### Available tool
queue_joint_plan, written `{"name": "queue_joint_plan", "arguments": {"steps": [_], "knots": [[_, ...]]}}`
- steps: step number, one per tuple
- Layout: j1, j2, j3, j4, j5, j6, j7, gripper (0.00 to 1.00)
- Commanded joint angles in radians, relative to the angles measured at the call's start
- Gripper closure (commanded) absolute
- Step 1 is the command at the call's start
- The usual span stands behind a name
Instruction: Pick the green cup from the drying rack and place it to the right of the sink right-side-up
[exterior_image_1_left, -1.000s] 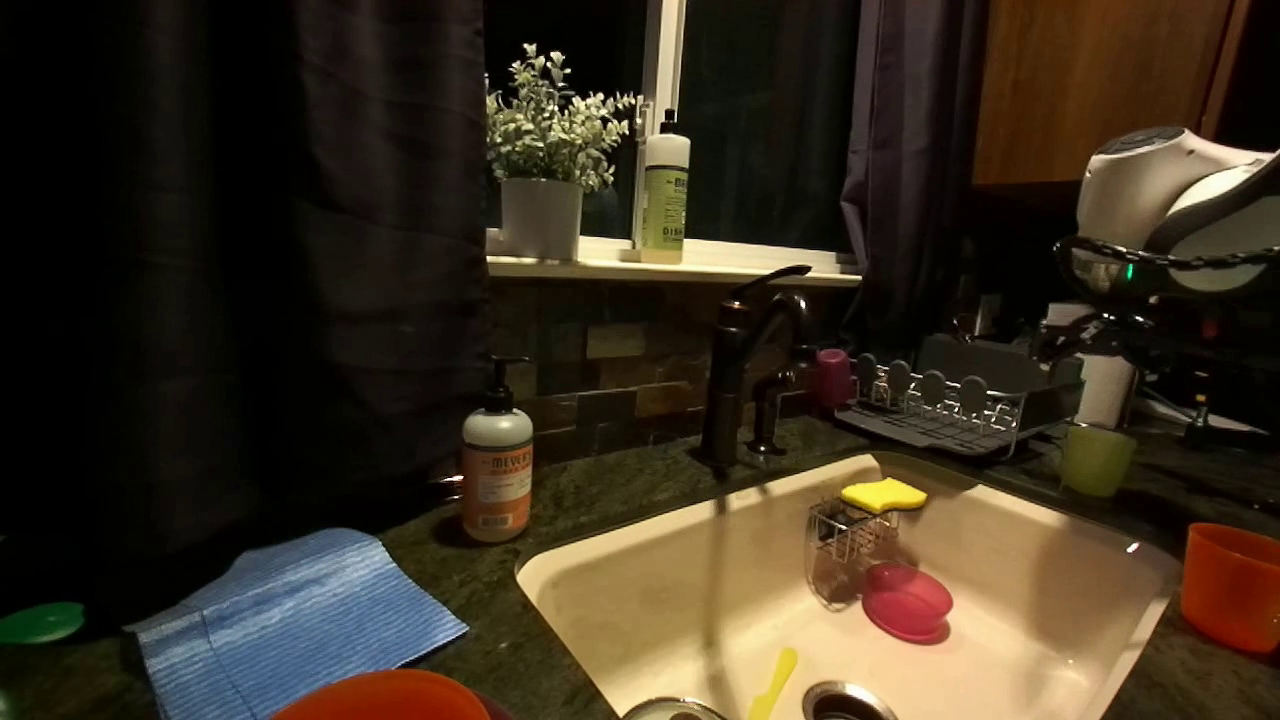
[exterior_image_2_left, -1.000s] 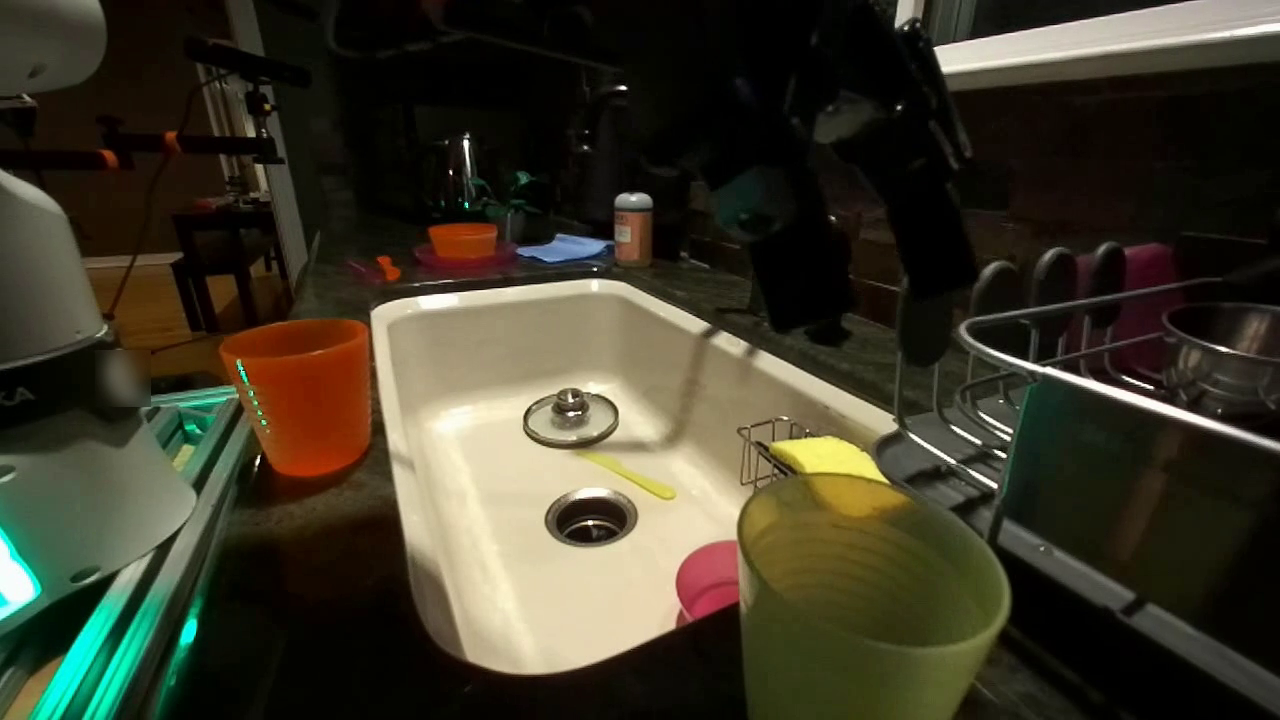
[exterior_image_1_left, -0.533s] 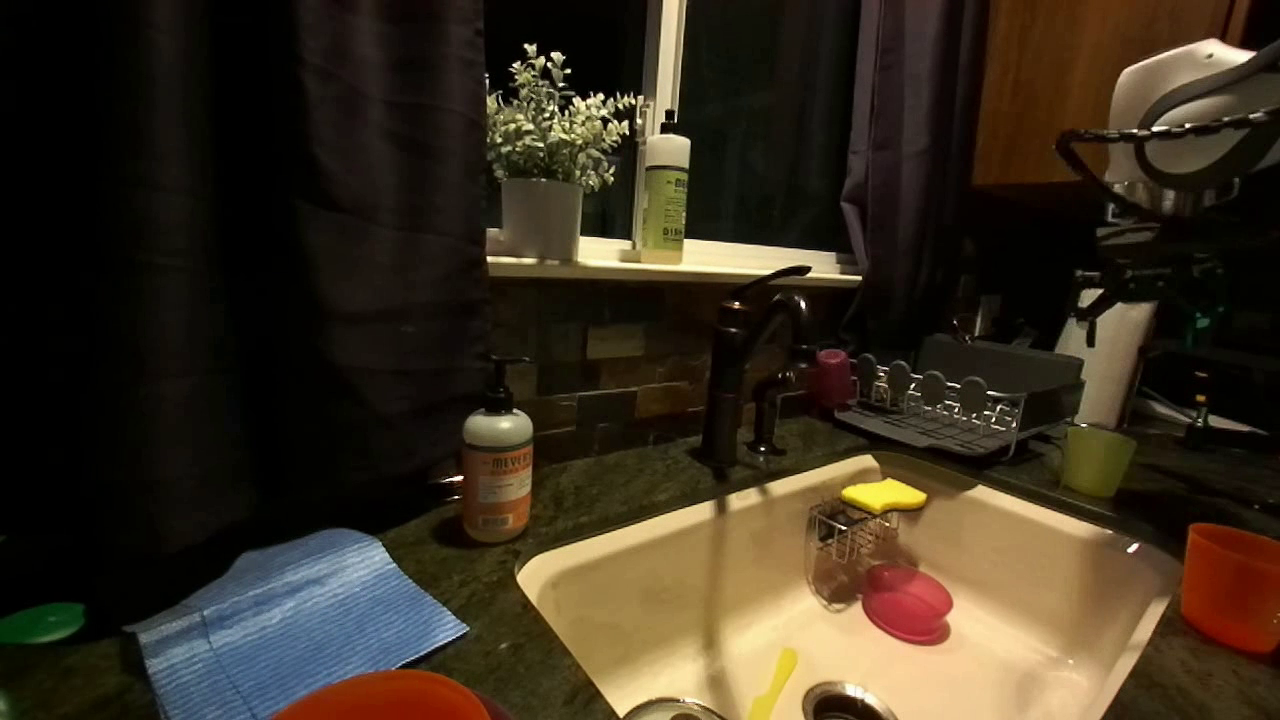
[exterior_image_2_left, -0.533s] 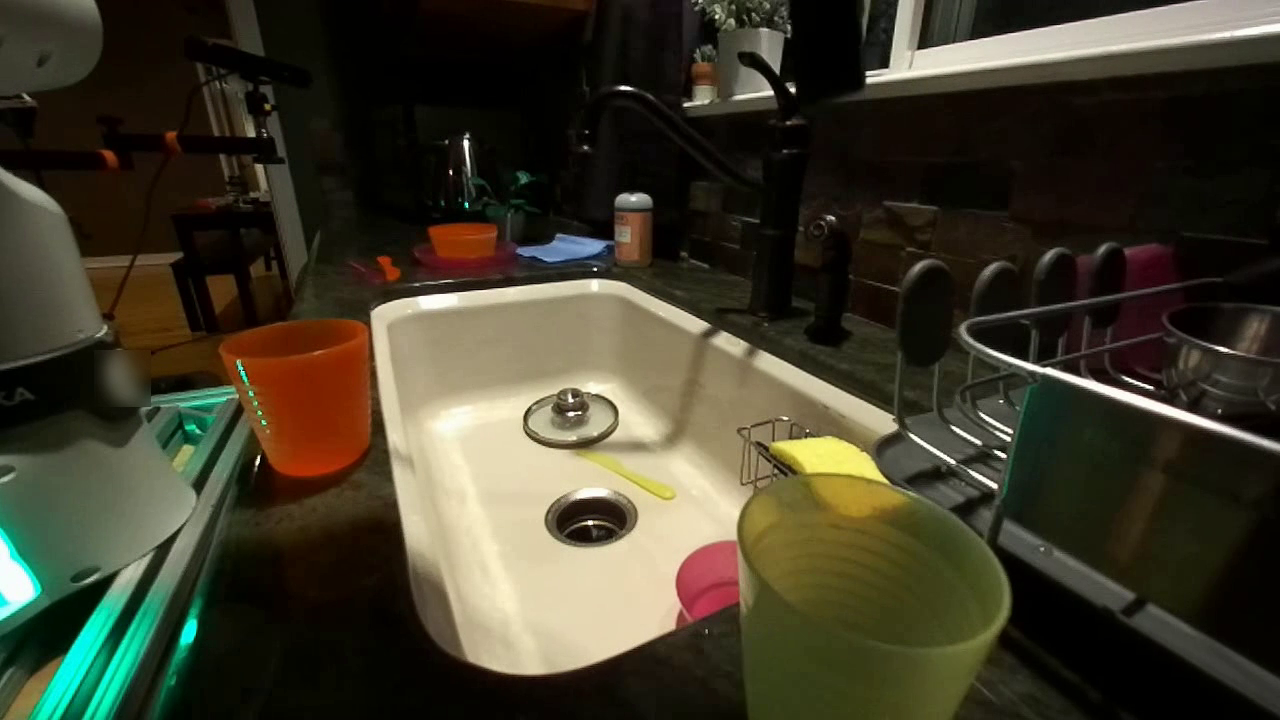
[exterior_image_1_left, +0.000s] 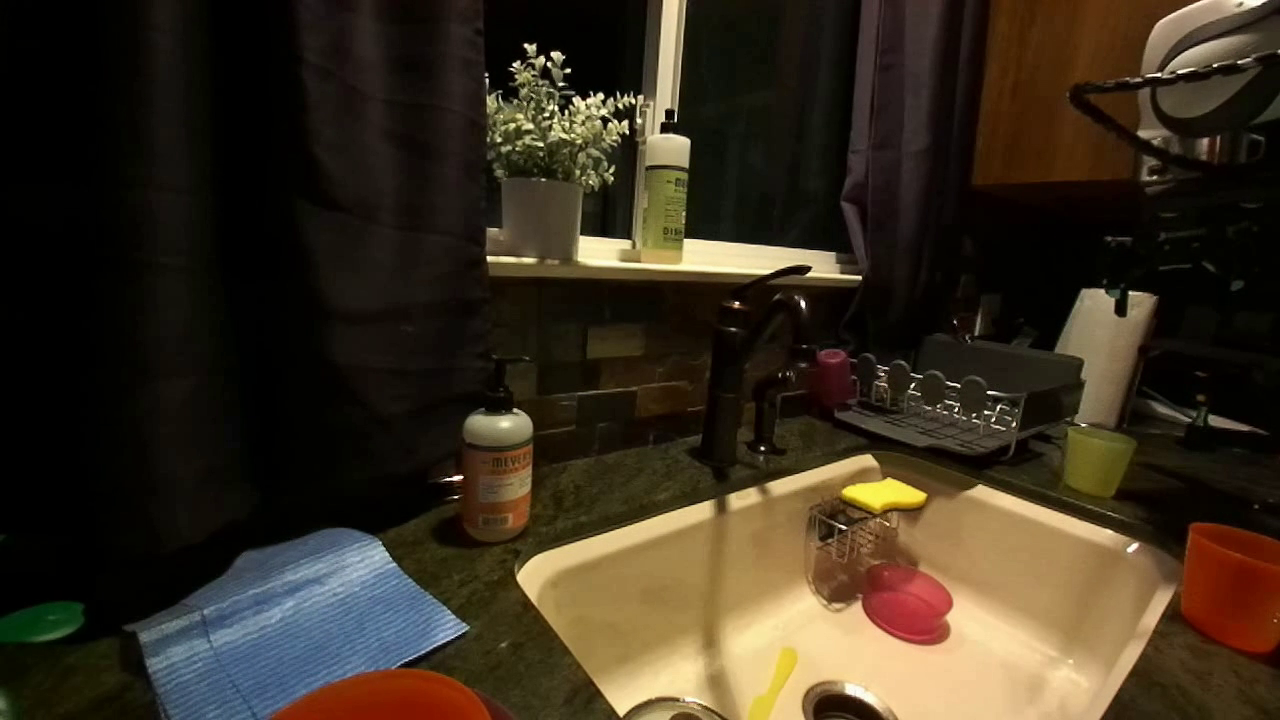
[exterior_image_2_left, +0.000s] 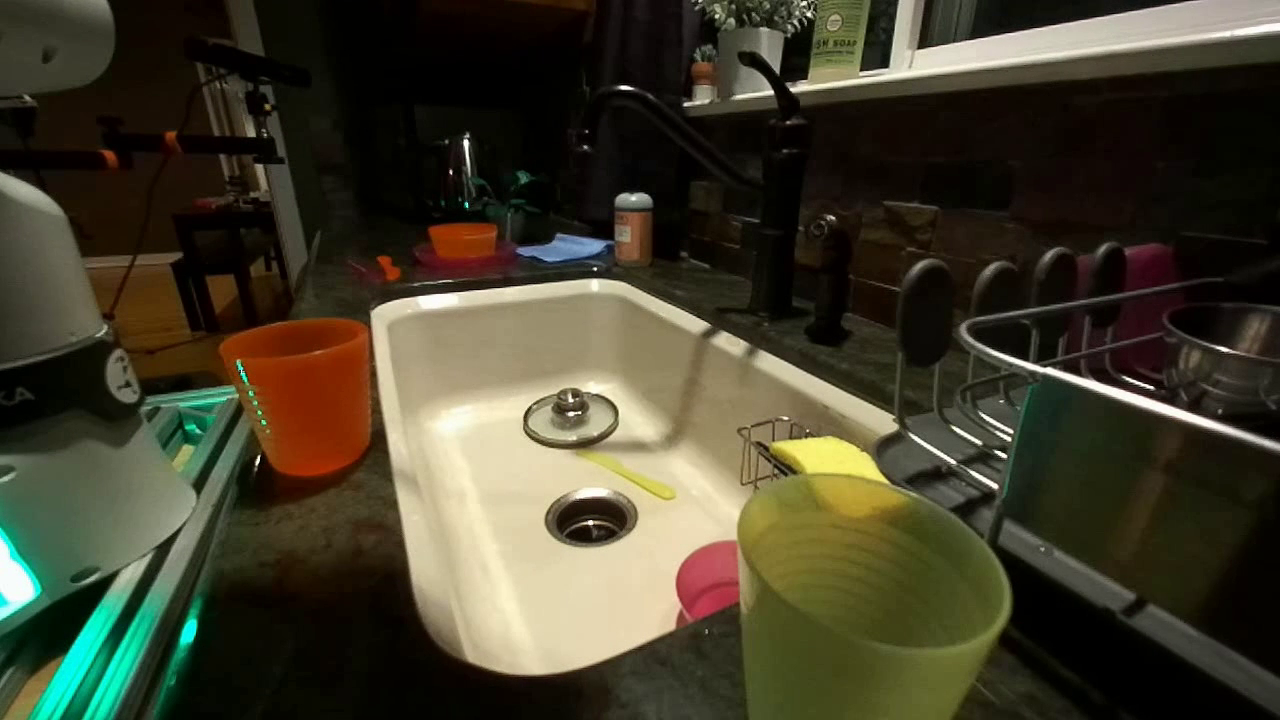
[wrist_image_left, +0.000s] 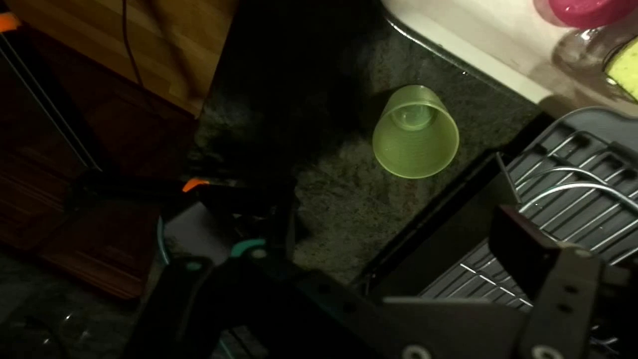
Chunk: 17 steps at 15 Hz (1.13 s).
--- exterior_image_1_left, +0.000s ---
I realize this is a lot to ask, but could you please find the green plastic lid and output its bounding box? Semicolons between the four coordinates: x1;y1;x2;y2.
0;597;88;651

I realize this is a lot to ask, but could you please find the pink silicone scrubber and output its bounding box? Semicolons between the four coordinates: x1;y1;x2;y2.
858;560;956;646

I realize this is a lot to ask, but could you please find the blue dish cloth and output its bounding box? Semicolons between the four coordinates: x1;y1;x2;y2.
126;524;470;720

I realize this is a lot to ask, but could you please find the orange plastic bowl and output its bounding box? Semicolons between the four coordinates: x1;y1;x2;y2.
272;669;494;720

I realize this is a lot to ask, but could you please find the wooden wall cabinet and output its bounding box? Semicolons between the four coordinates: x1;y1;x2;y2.
968;0;1175;193

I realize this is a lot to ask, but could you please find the yellow sponge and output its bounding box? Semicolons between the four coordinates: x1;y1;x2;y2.
834;476;931;519

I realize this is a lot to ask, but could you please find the green dish soap bottle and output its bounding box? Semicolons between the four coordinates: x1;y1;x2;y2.
628;106;697;268

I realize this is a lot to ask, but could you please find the dark bronze faucet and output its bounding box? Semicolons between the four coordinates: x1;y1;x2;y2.
697;258;817;471

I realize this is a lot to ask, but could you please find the potted plant white pot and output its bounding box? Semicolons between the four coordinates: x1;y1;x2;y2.
479;39;645;263

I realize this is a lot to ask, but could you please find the purple window curtain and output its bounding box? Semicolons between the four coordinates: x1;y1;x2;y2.
834;0;991;343

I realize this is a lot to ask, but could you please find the white paper towel roll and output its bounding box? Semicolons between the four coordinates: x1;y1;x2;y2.
1053;284;1165;430

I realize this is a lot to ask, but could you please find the metal sink drain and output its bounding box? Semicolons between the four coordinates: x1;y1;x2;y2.
801;675;895;720

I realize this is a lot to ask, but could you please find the orange plastic cup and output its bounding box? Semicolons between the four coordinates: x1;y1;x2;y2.
1175;519;1280;660

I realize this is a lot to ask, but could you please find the grey dish drying rack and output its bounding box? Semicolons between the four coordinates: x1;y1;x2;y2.
831;333;1087;464

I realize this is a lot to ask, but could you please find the orange label soap dispenser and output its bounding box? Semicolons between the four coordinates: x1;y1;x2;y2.
455;357;541;549

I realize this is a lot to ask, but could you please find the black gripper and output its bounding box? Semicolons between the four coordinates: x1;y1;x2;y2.
1110;171;1256;294

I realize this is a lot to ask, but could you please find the white kitchen sink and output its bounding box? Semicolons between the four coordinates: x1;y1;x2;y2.
512;446;1189;720

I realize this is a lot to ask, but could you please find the white window sill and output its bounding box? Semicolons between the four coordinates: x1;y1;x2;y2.
485;228;865;292

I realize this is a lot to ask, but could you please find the dark window curtain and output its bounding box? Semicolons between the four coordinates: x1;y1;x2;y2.
0;0;492;605

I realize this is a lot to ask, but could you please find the green plastic cup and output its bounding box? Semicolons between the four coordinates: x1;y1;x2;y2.
1060;421;1141;498

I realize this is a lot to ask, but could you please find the pink plastic cup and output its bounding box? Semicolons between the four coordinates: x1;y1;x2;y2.
812;343;858;412

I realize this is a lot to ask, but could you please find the yellow plastic utensil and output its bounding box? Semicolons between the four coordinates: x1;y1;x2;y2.
741;642;802;720

